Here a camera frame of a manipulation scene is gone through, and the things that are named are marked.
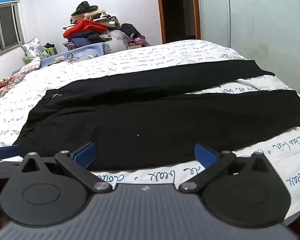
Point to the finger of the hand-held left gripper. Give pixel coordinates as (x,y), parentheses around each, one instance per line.
(8,152)

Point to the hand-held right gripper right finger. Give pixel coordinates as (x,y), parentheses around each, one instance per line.
(205,153)

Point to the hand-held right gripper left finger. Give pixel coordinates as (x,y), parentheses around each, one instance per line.
(86,153)

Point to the black pants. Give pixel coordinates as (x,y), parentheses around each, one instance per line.
(140,115)

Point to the colourful floral quilt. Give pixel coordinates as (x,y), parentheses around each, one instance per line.
(2,87)

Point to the white script-printed bedspread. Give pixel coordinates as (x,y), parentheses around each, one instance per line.
(90,67)

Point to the small tan box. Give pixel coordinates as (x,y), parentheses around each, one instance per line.
(59,59)

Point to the light blue blanket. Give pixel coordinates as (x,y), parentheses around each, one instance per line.
(90,51)

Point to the blue floral pillow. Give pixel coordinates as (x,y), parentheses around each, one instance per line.
(35,48)

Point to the clear plastic bag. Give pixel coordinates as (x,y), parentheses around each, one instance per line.
(118,41)

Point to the sliding window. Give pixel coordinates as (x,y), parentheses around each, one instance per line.
(6,27)

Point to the pink plastic bag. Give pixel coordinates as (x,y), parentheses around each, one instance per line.
(140,41)

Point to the pile of folded clothes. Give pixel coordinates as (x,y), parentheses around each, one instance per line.
(90,27)

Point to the black bag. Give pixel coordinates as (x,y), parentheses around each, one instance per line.
(130,31)

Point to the white wardrobe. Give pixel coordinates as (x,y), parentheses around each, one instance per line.
(260,25)

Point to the brown wooden door frame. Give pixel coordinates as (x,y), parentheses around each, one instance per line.
(160,10)

